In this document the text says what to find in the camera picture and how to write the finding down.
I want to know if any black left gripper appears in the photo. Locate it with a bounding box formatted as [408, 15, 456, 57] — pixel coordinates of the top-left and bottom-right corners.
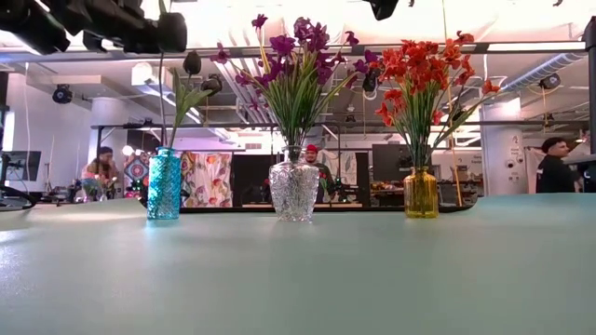
[0, 0, 188, 55]

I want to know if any black artificial tulip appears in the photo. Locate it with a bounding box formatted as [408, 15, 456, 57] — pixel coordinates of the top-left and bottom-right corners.
[169, 49, 204, 150]
[156, 0, 169, 148]
[168, 73, 224, 150]

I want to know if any clear vase with purple flowers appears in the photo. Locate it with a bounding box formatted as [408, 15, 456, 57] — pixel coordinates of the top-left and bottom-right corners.
[278, 16, 345, 150]

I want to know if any blue textured glass vase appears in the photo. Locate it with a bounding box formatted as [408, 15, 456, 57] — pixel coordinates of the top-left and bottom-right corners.
[146, 146, 183, 221]

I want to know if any yellow ribbed glass vase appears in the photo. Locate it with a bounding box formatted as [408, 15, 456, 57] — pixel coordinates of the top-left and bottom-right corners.
[402, 166, 440, 220]

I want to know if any clear cut glass vase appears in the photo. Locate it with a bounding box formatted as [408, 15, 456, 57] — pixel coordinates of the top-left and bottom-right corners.
[268, 145, 321, 223]

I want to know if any white ceiling air unit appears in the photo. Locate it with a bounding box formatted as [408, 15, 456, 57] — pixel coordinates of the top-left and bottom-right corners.
[129, 61, 174, 88]

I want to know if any black ceiling spotlight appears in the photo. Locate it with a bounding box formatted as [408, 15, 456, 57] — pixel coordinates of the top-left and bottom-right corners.
[361, 67, 381, 93]
[538, 73, 562, 92]
[50, 83, 75, 105]

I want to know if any grey horizontal ceiling beam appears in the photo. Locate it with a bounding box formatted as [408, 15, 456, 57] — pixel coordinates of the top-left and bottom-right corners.
[0, 42, 588, 64]

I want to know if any person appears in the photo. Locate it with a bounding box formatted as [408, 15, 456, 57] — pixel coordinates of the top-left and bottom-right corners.
[80, 146, 121, 202]
[303, 143, 336, 205]
[535, 136, 577, 194]

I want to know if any colourful floral curtain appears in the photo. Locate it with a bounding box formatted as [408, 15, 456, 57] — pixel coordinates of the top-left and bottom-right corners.
[179, 151, 234, 209]

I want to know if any dark background monitor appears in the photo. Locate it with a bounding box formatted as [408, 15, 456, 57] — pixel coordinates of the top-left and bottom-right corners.
[371, 142, 433, 185]

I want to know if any white round pillar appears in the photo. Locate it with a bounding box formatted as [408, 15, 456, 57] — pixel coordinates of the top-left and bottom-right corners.
[479, 98, 531, 196]

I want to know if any white hanging cloth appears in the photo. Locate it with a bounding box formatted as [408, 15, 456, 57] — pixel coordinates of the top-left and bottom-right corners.
[525, 147, 541, 194]

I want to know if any grey side desk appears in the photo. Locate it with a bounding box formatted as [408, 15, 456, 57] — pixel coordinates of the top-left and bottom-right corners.
[562, 154, 596, 167]

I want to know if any silver ribbed ventilation duct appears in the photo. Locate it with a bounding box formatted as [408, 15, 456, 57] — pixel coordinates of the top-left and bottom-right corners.
[500, 51, 586, 93]

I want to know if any grey wall monitor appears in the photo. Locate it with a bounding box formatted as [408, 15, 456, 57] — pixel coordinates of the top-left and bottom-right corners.
[0, 150, 43, 183]

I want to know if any black rig post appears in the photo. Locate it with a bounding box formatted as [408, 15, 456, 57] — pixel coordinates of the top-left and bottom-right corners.
[583, 18, 596, 154]

